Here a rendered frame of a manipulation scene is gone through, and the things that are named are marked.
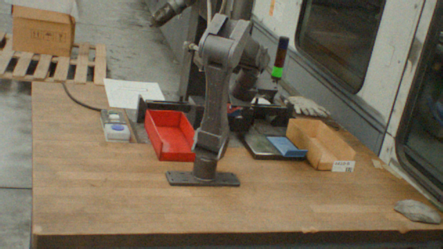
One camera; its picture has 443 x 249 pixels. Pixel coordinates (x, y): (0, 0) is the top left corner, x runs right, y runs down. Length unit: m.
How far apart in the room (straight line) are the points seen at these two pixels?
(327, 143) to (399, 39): 0.48
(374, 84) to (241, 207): 0.98
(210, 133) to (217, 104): 0.09
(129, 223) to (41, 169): 0.32
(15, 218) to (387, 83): 1.88
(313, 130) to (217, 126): 0.61
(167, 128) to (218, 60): 0.53
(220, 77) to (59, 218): 0.50
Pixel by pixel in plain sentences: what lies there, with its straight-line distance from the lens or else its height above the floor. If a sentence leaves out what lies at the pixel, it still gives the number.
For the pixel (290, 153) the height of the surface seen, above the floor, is 0.94.
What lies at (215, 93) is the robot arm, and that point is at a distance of 1.45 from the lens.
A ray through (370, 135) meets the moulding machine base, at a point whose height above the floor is 0.90.
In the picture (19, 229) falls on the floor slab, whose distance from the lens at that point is 2.98.
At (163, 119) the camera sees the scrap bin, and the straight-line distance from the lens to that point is 1.88.
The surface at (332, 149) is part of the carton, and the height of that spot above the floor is 0.92.
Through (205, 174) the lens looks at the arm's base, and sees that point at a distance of 1.56.
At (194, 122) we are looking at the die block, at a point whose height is 0.93.
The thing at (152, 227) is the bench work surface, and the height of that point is 0.90.
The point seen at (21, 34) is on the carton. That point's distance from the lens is 5.19.
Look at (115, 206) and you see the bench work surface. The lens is 1.42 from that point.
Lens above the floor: 1.61
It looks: 21 degrees down
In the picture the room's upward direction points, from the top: 11 degrees clockwise
